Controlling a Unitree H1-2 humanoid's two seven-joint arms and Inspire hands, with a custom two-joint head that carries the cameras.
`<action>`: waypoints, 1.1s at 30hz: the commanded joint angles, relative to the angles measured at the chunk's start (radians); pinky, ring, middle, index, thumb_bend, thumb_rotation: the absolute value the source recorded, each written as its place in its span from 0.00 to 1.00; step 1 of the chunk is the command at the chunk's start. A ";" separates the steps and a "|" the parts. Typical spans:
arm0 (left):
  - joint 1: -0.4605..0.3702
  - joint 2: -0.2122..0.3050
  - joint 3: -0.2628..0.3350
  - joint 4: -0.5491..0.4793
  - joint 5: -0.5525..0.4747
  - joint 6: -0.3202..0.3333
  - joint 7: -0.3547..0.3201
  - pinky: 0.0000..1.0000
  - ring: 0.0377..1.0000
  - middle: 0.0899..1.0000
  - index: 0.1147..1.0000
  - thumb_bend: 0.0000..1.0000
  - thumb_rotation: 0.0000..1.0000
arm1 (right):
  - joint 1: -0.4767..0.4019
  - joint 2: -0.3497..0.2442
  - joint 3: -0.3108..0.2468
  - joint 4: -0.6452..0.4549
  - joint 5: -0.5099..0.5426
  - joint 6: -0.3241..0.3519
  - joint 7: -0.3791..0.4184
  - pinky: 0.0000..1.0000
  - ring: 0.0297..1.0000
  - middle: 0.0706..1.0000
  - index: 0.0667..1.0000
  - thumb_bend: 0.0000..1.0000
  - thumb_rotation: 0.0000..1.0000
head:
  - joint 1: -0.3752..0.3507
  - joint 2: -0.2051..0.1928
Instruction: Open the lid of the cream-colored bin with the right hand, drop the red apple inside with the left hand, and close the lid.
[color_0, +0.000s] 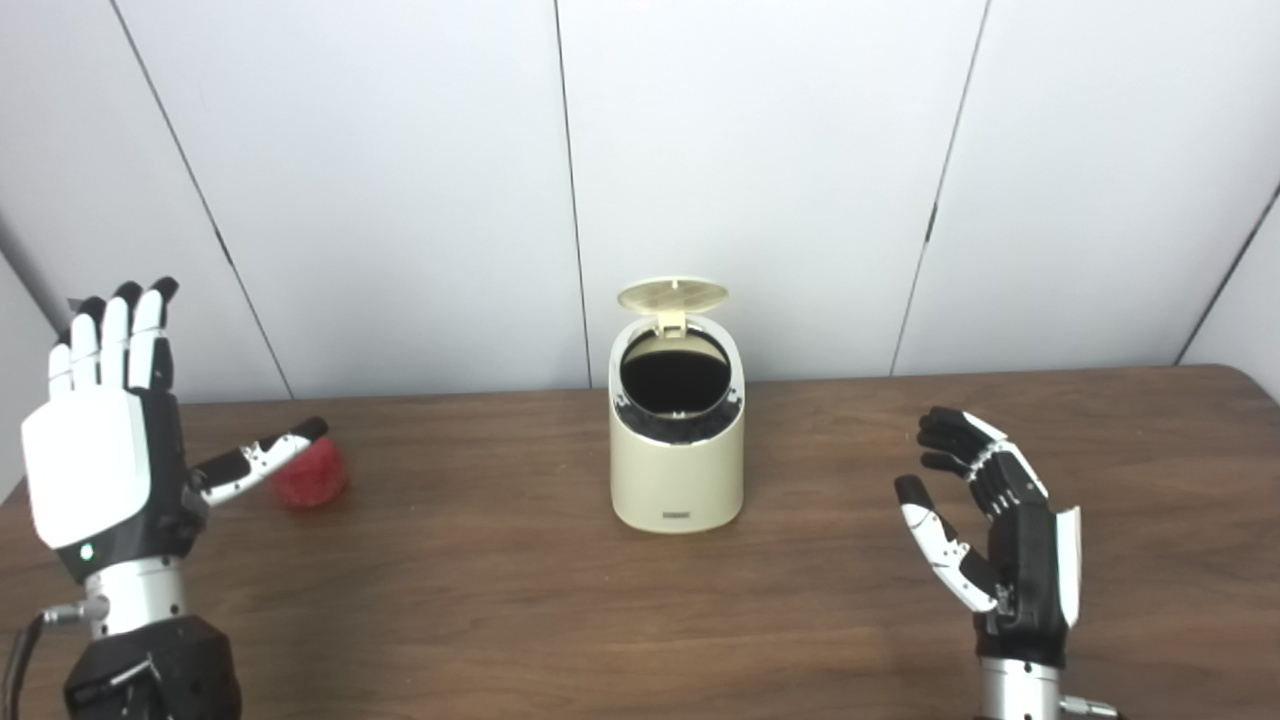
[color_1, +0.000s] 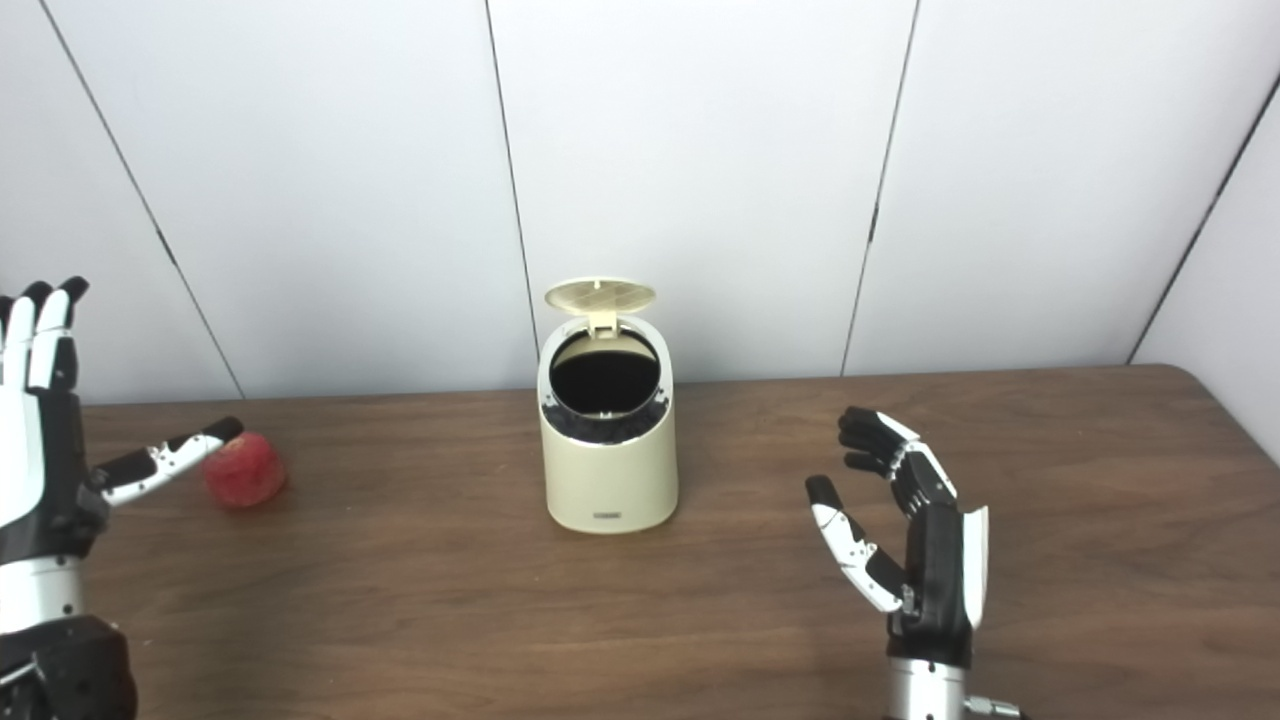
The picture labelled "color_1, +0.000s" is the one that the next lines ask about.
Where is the cream round bin lid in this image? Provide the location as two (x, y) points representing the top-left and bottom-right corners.
(544, 278), (658, 338)

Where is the red apple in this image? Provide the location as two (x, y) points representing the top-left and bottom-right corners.
(201, 432), (288, 510)

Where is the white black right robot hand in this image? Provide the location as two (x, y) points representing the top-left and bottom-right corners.
(805, 406), (990, 669)

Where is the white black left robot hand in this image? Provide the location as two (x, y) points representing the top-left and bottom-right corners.
(0, 277), (245, 566)

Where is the cream plastic bin body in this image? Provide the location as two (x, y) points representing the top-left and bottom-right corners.
(537, 315), (680, 535)

